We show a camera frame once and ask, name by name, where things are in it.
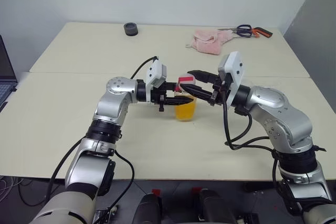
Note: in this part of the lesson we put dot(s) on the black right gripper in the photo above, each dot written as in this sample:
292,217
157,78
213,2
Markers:
219,90

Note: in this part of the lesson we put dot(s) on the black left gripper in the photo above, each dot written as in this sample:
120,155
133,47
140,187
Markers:
160,95

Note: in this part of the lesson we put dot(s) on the orange juice bottle red-white cap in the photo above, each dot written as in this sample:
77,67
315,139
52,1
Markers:
185,112

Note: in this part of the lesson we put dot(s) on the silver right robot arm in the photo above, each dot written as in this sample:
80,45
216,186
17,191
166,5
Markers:
275,108

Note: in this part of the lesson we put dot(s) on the pink cloth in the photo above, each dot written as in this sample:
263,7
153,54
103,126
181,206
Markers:
207,43

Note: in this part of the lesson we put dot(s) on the black round cap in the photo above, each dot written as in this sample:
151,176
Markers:
130,29

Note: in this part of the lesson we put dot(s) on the orange black hand tool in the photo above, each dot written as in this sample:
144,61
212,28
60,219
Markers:
265,32

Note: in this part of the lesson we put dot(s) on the small red marker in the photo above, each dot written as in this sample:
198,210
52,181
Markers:
196,190
156,192

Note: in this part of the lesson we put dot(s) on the dark rounded shape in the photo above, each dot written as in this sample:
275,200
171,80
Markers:
148,211
215,208

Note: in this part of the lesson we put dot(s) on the black device with white knob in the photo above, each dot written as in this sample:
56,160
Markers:
107,214

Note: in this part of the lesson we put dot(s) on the dark laptop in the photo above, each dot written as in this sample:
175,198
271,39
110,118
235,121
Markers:
4,74

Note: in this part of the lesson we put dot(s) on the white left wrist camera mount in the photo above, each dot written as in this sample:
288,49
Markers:
155,73

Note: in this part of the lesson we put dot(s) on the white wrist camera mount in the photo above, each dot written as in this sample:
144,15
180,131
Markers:
235,66
155,73

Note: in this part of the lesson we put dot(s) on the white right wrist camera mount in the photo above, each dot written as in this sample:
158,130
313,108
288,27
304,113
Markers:
235,66

